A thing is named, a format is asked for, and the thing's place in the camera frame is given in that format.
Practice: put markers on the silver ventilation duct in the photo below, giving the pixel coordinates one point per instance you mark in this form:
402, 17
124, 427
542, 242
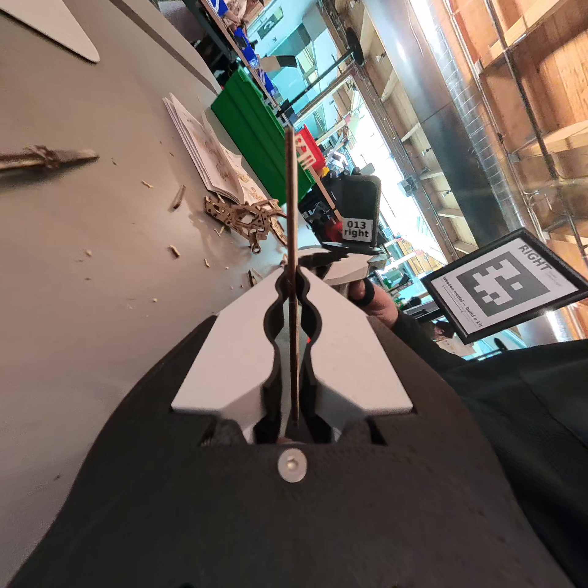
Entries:
450, 105

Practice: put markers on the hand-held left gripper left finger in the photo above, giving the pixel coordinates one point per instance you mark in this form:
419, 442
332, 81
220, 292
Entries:
220, 367

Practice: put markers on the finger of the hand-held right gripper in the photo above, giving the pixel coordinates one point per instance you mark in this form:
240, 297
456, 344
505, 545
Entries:
310, 251
347, 268

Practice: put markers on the open instruction booklet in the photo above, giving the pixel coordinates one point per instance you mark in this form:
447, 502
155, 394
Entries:
206, 151

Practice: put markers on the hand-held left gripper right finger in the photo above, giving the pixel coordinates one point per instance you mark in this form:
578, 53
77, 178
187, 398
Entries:
363, 367

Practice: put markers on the green plastic bin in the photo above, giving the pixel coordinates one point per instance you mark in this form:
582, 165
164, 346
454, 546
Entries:
257, 128

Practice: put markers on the punched wooden parts sheet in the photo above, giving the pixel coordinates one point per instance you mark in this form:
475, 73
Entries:
292, 206

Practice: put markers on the flat wooden car body panel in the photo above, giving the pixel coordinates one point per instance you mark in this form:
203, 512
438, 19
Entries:
243, 220

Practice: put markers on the long wooden wedge piece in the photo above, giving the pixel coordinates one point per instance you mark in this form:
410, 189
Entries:
254, 277

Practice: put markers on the black framed marker sign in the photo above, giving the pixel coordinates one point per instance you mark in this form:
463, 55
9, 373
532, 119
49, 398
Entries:
500, 285

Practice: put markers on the person's right hand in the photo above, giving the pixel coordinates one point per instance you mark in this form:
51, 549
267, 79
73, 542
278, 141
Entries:
381, 307

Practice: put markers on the red plastic crate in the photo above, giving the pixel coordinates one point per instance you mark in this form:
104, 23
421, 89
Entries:
308, 147

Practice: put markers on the dark wooden rod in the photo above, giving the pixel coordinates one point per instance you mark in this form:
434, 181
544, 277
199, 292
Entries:
46, 157

